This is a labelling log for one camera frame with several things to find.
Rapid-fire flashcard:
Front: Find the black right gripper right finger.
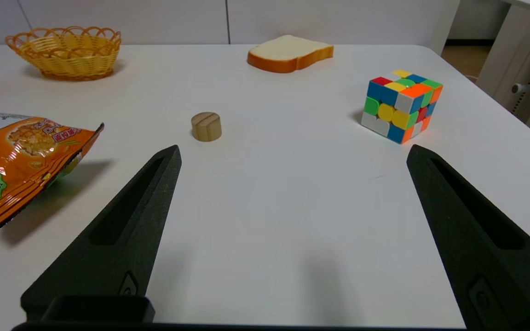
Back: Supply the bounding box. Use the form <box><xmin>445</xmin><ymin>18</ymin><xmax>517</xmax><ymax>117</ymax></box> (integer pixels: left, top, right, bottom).
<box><xmin>406</xmin><ymin>144</ymin><xmax>530</xmax><ymax>330</ymax></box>

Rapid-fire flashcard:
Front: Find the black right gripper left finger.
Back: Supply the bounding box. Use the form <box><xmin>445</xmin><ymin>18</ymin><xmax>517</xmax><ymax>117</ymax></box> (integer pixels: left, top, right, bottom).
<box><xmin>20</xmin><ymin>145</ymin><xmax>182</xmax><ymax>320</ymax></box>

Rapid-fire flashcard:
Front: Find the yellow woven plastic basket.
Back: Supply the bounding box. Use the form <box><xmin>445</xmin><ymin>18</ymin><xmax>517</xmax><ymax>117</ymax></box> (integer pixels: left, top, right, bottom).
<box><xmin>6</xmin><ymin>26</ymin><xmax>122</xmax><ymax>81</ymax></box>

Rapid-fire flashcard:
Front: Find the orange snack bag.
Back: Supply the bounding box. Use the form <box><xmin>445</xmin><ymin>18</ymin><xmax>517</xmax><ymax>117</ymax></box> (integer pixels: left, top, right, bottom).
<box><xmin>0</xmin><ymin>110</ymin><xmax>105</xmax><ymax>233</ymax></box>

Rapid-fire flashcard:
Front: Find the small wooden cylinder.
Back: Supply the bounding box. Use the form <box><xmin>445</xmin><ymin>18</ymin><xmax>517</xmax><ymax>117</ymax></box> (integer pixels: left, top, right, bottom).
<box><xmin>191</xmin><ymin>112</ymin><xmax>222</xmax><ymax>142</ymax></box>

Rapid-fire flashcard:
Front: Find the multicolour puzzle cube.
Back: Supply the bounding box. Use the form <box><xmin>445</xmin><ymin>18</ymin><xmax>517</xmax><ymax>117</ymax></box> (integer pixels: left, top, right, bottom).
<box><xmin>361</xmin><ymin>69</ymin><xmax>444</xmax><ymax>144</ymax></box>

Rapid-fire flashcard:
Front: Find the white perforated cabinet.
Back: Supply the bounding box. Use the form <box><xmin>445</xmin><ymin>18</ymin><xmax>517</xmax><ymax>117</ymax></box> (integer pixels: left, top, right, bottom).
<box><xmin>476</xmin><ymin>4</ymin><xmax>530</xmax><ymax>150</ymax></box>

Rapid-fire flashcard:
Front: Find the toy bread slice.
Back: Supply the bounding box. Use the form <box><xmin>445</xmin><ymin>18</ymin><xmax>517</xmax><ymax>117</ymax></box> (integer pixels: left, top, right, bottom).
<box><xmin>247</xmin><ymin>35</ymin><xmax>334</xmax><ymax>74</ymax></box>

